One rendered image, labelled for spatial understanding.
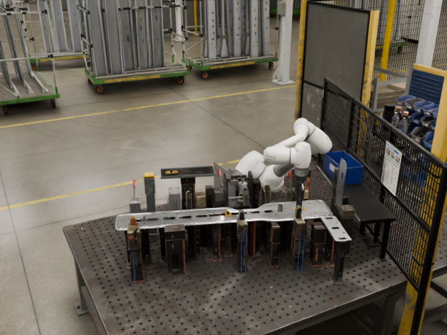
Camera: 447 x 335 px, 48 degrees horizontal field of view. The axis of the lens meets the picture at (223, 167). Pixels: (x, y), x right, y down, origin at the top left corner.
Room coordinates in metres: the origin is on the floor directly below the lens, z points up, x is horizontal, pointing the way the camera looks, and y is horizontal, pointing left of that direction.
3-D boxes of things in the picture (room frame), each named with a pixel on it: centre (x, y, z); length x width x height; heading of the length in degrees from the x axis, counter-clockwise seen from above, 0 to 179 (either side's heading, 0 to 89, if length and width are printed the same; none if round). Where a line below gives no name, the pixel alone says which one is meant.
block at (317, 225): (2.70, -0.59, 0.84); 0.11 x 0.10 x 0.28; 8
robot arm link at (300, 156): (2.88, -0.48, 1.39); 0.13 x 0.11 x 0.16; 83
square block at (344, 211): (2.79, -0.78, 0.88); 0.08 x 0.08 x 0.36; 8
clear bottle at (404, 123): (2.97, -1.13, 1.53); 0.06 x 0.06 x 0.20
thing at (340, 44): (5.57, -1.22, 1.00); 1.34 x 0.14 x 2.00; 27
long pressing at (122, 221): (2.80, -0.01, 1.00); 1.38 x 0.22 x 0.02; 98
